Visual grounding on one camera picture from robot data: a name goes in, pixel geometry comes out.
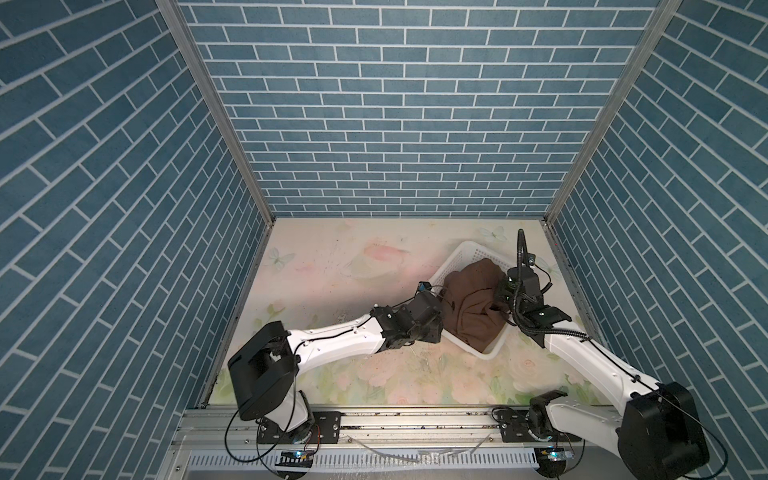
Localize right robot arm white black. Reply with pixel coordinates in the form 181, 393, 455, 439
498, 264, 710, 479

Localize white plastic laundry basket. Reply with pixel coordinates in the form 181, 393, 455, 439
429, 241, 515, 361

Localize aluminium mounting rail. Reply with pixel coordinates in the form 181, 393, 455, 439
171, 397, 622, 454

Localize white perforated vent strip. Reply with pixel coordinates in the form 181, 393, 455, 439
187, 448, 539, 473

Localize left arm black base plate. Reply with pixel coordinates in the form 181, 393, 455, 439
258, 410, 342, 445

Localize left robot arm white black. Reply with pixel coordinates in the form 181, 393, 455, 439
227, 290, 443, 433

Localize brown trousers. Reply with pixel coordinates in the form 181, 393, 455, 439
441, 258, 506, 353

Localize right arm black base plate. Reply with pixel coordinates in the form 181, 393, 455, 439
490, 406, 581, 446

